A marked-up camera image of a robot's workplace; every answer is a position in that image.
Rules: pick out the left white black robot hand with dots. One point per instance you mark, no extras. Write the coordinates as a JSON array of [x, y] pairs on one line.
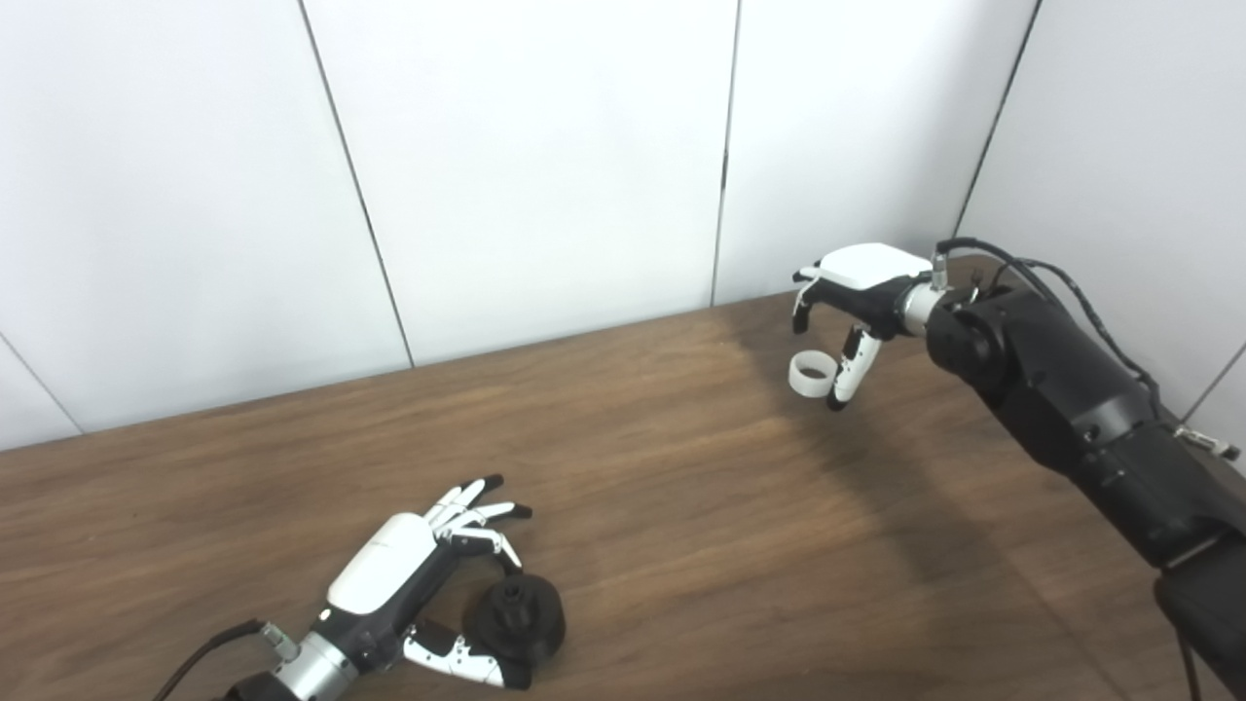
[[375, 574]]

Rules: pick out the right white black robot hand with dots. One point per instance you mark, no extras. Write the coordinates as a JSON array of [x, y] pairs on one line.
[[871, 268]]

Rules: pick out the round black part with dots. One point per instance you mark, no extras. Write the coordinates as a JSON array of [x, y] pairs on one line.
[[521, 618]]

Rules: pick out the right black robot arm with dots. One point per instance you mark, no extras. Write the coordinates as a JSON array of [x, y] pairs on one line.
[[1071, 389]]

